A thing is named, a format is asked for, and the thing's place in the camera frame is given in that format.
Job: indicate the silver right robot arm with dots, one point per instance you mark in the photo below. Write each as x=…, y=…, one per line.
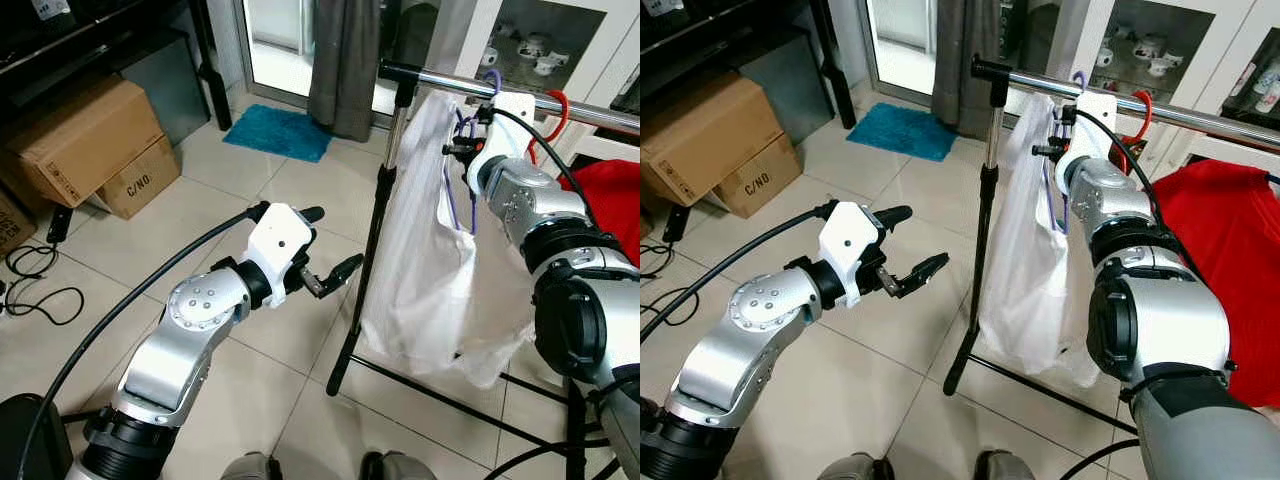
x=1110, y=190
x=530, y=195

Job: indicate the white printed ceramic cup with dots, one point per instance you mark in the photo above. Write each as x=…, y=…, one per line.
x=532, y=47
x=1167, y=67
x=1150, y=46
x=1105, y=58
x=490, y=56
x=551, y=67

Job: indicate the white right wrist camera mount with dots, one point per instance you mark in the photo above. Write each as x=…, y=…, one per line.
x=512, y=115
x=1095, y=115

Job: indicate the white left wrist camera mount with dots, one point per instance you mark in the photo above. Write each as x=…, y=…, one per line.
x=850, y=240
x=275, y=240

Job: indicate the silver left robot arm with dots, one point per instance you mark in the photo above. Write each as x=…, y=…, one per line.
x=190, y=310
x=760, y=310

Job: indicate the grey pleated curtain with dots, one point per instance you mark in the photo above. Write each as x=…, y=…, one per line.
x=345, y=70
x=970, y=60

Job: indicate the glass sliding door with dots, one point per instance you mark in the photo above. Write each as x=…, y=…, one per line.
x=275, y=40
x=900, y=30

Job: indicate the purple clothes hanger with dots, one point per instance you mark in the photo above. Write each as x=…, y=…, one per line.
x=1062, y=215
x=466, y=190

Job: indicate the white sheer garment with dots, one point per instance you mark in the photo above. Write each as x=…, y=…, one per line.
x=1030, y=280
x=420, y=260

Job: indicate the grey metal box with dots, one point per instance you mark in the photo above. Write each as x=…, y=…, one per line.
x=170, y=90
x=800, y=85

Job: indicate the black power adapter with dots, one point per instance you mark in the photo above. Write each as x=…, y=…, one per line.
x=675, y=224
x=59, y=224

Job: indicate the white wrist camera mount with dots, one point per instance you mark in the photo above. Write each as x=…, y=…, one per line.
x=512, y=115
x=275, y=240
x=1095, y=115
x=850, y=240

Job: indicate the white glass-door cabinet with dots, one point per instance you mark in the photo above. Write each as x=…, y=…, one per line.
x=470, y=20
x=1075, y=20

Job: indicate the black rounded object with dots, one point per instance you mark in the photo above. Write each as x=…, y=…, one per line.
x=30, y=440

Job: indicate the red garment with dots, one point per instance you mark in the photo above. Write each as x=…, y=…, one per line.
x=610, y=200
x=1220, y=230

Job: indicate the teal floor mat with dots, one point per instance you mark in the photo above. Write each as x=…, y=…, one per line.
x=280, y=132
x=900, y=130

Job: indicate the grey robot left foot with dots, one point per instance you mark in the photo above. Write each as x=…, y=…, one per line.
x=850, y=468
x=250, y=468

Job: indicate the grey robot right foot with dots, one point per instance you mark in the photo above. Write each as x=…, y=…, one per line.
x=398, y=468
x=1005, y=468

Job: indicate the grey robot foot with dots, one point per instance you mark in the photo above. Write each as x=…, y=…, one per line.
x=398, y=468
x=1005, y=468
x=250, y=468
x=850, y=468

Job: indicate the chrome and black clothes rack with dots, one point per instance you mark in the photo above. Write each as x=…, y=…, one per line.
x=440, y=80
x=1030, y=82

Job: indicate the red clothes hanger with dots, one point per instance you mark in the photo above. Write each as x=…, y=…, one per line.
x=562, y=110
x=1146, y=105

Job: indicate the black media stand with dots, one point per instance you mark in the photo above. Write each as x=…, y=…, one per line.
x=690, y=40
x=60, y=50

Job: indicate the large brown cardboard box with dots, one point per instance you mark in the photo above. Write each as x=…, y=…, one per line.
x=700, y=130
x=80, y=130

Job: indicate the small printed cardboard box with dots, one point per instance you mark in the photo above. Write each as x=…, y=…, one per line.
x=140, y=185
x=760, y=185

